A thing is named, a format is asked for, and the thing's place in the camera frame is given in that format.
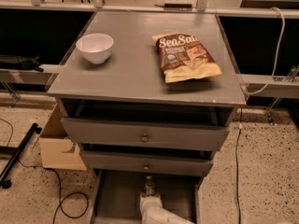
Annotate white ceramic bowl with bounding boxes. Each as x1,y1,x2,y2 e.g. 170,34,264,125
76,34,114,64

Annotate grey top drawer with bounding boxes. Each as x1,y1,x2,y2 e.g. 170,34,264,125
61,118,229,150

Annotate clear plastic water bottle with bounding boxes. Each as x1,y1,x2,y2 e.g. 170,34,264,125
142,175,157,197

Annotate metal barrier rail frame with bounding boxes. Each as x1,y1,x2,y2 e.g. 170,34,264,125
1,0,298,109

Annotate cardboard box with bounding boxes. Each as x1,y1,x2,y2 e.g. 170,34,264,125
38,105,87,171

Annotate grey open bottom drawer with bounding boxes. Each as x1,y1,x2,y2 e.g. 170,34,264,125
90,171,200,224

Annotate black metal stand pole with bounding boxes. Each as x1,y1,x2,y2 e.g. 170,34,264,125
0,123,42,189

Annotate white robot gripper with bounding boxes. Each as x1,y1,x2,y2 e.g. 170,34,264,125
140,196,163,214

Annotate black floor cable left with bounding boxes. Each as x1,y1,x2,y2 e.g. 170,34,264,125
0,118,90,224

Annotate white cable on rail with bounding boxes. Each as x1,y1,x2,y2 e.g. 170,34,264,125
241,7,286,96

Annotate black floor cable right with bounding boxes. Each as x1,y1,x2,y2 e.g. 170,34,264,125
235,107,243,224

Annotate grey middle drawer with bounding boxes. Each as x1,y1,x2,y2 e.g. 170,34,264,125
80,150,213,176

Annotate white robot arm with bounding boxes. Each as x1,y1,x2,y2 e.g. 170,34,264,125
139,195,194,224

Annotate black floor cable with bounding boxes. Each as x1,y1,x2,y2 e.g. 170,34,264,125
0,118,90,224
235,107,243,224

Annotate black cloth on rail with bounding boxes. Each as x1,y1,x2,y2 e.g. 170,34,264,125
0,55,44,72

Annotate brown sea salt chip bag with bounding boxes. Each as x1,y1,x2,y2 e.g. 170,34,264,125
152,33,222,83

